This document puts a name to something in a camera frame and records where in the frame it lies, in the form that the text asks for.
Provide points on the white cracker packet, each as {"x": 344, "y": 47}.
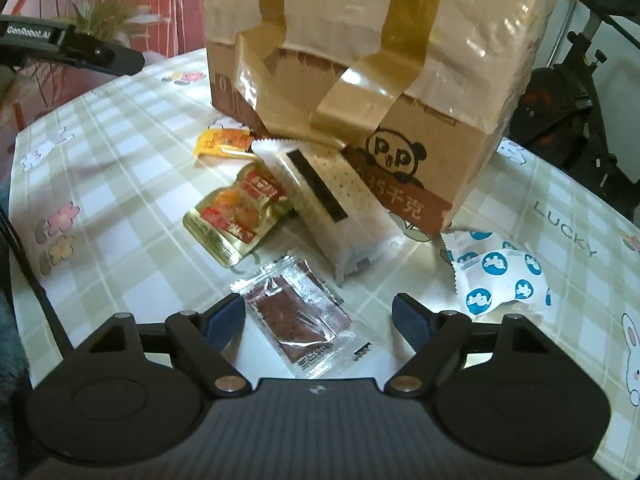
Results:
{"x": 325, "y": 200}

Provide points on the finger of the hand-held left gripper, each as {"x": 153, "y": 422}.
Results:
{"x": 110, "y": 55}

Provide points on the clear packet with brown snack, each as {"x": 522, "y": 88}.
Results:
{"x": 295, "y": 315}

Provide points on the checked tablecloth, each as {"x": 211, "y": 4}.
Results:
{"x": 125, "y": 160}

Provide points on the taped cardboard box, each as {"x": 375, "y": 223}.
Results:
{"x": 450, "y": 35}

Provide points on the white blue-dotted snack packet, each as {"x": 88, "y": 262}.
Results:
{"x": 500, "y": 275}

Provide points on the gold snack pouch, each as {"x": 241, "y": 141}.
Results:
{"x": 235, "y": 215}

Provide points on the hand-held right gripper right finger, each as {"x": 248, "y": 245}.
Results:
{"x": 411, "y": 320}

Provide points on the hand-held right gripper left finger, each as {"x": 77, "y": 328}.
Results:
{"x": 226, "y": 318}

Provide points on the small orange snack packet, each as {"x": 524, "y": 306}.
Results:
{"x": 220, "y": 142}

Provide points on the black exercise bike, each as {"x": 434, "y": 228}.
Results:
{"x": 560, "y": 110}

